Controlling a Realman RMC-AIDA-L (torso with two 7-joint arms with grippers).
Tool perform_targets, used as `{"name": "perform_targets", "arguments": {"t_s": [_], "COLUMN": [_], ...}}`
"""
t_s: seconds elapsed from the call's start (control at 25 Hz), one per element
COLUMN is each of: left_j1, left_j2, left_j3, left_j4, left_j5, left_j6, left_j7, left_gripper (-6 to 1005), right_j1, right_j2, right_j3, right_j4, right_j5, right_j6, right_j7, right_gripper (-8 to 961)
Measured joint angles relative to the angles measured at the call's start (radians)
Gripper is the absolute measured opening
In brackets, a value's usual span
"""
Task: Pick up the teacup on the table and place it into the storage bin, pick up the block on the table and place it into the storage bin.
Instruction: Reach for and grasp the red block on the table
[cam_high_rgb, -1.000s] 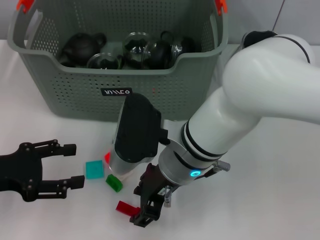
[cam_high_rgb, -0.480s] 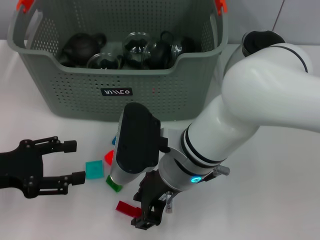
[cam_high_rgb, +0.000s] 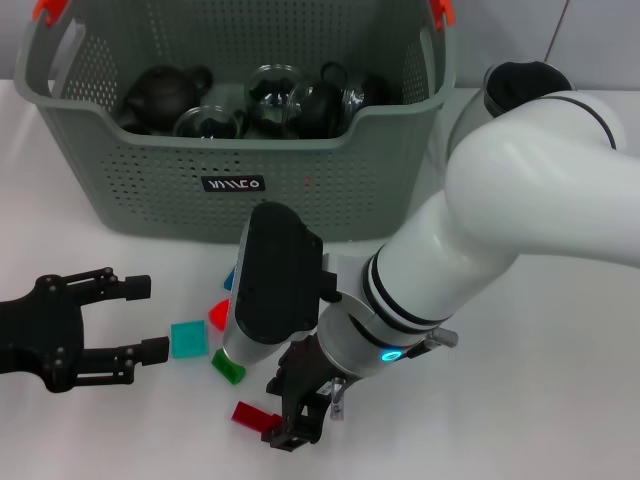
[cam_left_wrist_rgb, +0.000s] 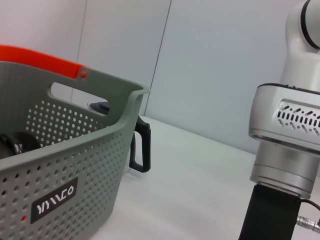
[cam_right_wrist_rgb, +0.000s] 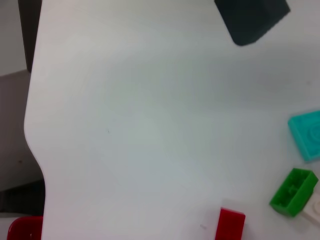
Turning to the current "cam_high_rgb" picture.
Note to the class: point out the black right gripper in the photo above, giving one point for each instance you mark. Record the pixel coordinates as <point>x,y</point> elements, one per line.
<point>310,380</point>

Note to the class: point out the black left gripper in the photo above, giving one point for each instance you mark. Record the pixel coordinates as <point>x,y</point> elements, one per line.
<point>45,335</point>

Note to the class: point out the dark red long brick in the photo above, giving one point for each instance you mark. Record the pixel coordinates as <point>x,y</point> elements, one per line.
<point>247,415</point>

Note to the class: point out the teal building brick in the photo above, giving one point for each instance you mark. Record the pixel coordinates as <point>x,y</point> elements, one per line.
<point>189,339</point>

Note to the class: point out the red sloped building brick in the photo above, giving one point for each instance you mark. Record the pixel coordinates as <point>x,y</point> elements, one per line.
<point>220,315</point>

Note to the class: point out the grey-green perforated storage bin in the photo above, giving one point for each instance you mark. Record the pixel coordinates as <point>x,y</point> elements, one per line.
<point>175,200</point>

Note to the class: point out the green building brick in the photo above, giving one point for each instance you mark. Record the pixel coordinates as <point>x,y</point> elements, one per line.
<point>227,370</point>

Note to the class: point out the blue flat building brick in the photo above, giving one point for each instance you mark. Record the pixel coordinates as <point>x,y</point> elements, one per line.
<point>230,281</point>

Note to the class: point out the black clay teapot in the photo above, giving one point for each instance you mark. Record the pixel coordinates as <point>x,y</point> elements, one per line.
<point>160,97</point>

